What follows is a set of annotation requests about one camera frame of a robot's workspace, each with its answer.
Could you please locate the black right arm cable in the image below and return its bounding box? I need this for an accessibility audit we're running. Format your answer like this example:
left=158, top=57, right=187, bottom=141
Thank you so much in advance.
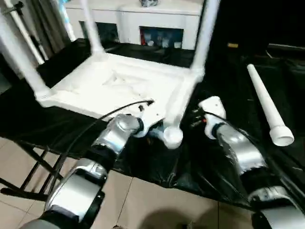
left=204, top=111, right=305, bottom=177

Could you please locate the dark grey bundle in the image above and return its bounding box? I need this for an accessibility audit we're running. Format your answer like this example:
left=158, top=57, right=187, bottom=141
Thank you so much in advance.
left=139, top=0, right=160, bottom=7

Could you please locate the grey curtain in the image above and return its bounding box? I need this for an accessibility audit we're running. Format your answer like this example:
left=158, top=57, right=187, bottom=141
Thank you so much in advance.
left=30, top=0, right=72, bottom=55

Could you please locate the black box with gold label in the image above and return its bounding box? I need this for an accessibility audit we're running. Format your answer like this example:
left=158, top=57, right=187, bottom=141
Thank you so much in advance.
left=202, top=0, right=241, bottom=52

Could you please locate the blue patterned white roll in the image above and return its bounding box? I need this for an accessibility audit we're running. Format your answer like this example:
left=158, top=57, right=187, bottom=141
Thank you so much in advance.
left=60, top=0, right=77, bottom=42

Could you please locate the black metal table frame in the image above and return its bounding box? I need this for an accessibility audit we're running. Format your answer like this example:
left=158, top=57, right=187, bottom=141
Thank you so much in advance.
left=0, top=140, right=63, bottom=201

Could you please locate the white glass-door cabinet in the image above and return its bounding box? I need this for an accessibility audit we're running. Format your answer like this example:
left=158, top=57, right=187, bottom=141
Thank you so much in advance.
left=63, top=0, right=203, bottom=51

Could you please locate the black plastic mat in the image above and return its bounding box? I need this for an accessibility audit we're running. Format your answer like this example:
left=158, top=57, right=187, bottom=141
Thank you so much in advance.
left=0, top=38, right=305, bottom=210

